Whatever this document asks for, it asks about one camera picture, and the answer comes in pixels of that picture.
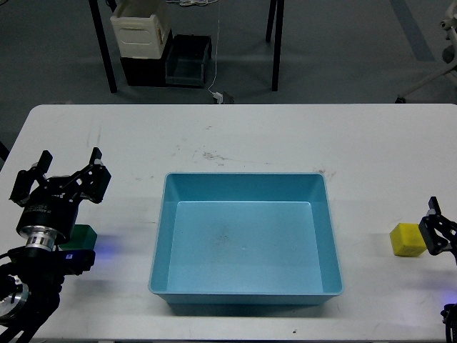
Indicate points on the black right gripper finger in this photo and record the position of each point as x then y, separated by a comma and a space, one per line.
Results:
438, 232

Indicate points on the black storage box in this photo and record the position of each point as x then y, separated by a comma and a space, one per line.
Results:
147, 72

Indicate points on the black table leg right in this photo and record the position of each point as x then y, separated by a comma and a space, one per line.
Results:
274, 28

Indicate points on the black table leg left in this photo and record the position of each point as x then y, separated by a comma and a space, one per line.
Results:
103, 47

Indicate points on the light blue plastic box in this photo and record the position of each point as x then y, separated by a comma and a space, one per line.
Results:
245, 238

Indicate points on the yellow block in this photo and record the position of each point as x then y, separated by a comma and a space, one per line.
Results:
407, 241

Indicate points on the cream plastic crate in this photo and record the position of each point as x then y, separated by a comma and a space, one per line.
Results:
141, 28

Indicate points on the green block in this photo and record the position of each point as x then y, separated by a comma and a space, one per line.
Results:
83, 237

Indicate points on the grey plastic bin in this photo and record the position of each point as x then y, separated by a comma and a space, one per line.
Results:
187, 61

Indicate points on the white power adapter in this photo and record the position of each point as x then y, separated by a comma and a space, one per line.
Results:
218, 98

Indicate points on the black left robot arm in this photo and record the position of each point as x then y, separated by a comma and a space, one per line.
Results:
56, 247

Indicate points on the black table leg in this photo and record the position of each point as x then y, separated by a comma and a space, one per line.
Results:
103, 47
274, 28

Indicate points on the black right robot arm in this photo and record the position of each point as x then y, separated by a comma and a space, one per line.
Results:
449, 319

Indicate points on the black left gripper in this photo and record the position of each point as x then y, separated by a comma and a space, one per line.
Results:
54, 203

